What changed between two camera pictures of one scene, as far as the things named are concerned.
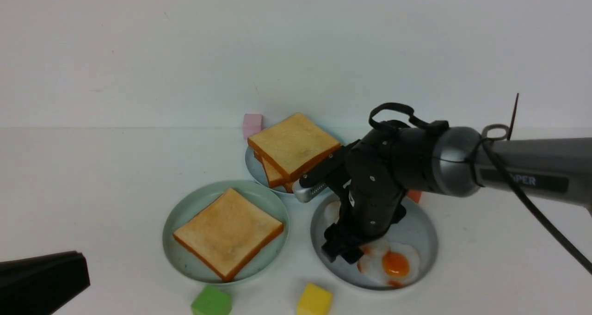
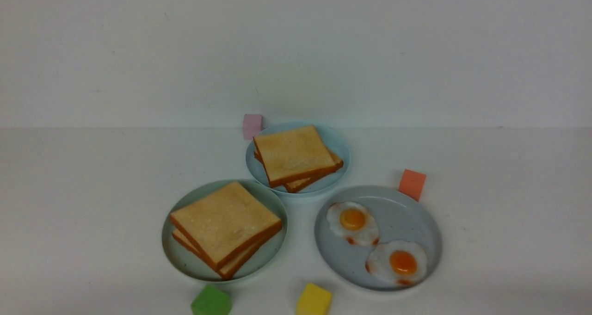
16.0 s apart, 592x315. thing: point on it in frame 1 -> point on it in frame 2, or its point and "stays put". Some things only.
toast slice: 292,145 -> 226,223
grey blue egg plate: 398,259 stays put
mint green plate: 192,203 stays put
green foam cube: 212,300 stays put
